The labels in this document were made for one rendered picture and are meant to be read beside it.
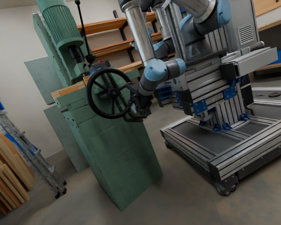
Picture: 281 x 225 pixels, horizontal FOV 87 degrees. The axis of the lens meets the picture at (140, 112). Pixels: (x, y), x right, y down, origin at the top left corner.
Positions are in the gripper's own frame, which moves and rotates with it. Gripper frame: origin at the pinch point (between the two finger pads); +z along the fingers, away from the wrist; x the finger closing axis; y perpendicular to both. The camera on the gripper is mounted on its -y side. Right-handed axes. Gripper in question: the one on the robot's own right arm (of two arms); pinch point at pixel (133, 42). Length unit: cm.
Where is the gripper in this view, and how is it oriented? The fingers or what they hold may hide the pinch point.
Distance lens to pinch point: 201.0
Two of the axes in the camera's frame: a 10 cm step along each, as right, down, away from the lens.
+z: -4.7, -0.4, 8.8
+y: 4.6, 8.4, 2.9
